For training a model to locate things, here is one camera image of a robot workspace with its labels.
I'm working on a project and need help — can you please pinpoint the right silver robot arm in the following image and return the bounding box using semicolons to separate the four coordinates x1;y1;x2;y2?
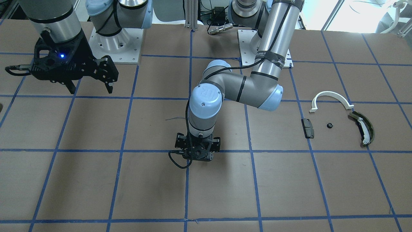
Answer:
5;0;153;94

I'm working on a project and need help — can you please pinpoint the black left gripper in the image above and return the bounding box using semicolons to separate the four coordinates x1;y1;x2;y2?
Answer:
175;133;220;162

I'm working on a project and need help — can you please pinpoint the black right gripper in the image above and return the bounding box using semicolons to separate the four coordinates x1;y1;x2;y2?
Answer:
30;28;119;94

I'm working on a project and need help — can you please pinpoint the dark grey brake pad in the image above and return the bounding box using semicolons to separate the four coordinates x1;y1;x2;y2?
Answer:
301;118;314;139

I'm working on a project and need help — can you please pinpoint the white curved plastic arc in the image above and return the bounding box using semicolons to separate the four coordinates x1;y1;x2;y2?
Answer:
309;91;354;113

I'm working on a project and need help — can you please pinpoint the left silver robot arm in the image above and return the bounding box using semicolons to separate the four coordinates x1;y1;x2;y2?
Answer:
169;0;304;162

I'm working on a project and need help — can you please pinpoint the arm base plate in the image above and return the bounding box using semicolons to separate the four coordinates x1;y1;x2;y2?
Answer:
89;28;144;64
238;29;293;69

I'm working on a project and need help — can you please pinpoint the olive brake shoe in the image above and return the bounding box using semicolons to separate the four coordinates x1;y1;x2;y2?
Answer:
349;111;375;147

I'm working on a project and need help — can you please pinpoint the brown paper table mat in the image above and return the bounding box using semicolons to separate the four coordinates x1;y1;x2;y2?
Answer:
1;20;411;232

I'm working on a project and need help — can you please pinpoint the aluminium frame post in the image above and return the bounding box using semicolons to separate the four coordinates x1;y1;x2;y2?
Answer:
183;0;199;31

